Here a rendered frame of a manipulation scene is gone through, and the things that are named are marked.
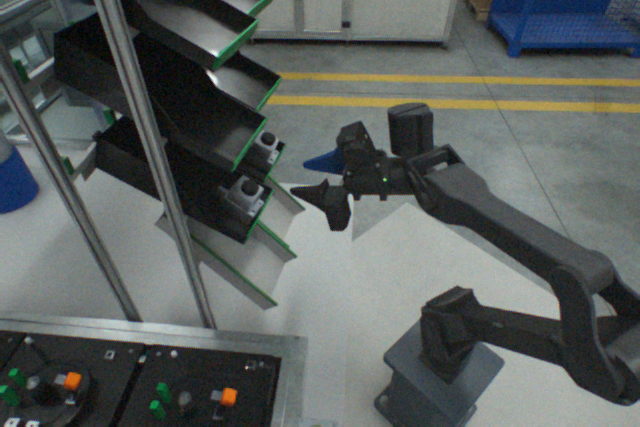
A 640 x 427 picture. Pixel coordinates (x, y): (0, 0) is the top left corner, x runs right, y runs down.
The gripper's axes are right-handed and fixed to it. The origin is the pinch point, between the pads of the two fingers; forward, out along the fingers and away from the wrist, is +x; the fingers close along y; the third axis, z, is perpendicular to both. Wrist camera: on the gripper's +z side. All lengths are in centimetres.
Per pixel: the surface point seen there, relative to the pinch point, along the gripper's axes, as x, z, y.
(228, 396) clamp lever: 12.2, -21.7, 26.6
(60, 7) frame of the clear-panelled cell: 83, 24, -47
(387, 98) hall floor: 45, -126, -267
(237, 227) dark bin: 15.8, -7.8, 4.1
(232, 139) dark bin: 12.3, 8.0, 0.2
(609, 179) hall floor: -104, -162, -200
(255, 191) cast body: 11.6, -2.2, 0.8
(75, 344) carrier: 50, -23, 22
